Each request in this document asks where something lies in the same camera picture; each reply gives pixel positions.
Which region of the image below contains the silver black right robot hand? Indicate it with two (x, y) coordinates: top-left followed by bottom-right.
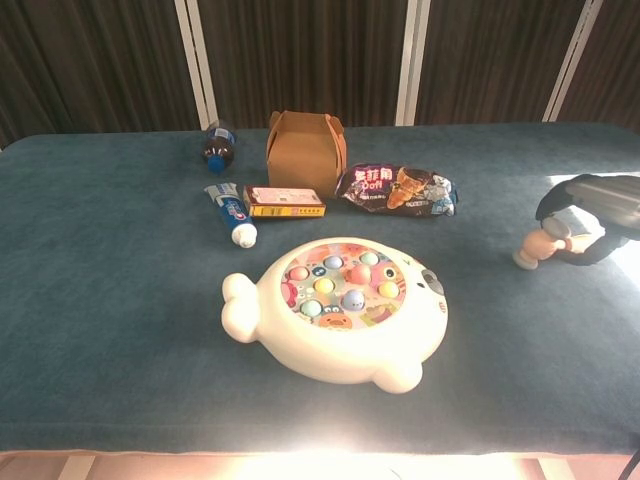
(535, 173), (640, 266)

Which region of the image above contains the peach grey toy hammer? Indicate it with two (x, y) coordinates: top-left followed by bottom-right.
(512, 217), (574, 271)

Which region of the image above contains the white seal whack-a-mole toy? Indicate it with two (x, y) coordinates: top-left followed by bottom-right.
(221, 236), (450, 395)

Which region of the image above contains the dark brown snack bag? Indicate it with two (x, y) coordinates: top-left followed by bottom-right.
(335, 162), (459, 219)

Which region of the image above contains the brown kraft paper box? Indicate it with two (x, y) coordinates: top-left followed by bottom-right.
(266, 110), (349, 200)

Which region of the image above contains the yellow red flat box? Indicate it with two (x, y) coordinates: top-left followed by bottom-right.
(242, 185), (328, 220)

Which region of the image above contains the dark brown curtain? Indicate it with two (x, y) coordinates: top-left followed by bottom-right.
(0, 0), (640, 151)

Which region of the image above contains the blue white toothpaste tube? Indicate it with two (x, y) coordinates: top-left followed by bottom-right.
(202, 182), (259, 249)

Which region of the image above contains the cola bottle blue cap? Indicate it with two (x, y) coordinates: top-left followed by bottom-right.
(201, 119), (237, 174)

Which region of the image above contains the teal tablecloth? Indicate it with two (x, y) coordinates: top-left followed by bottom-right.
(0, 122), (640, 456)

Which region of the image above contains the white frame post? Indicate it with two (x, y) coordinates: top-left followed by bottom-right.
(542, 0), (605, 124)
(394, 0), (432, 127)
(173, 0), (219, 132)

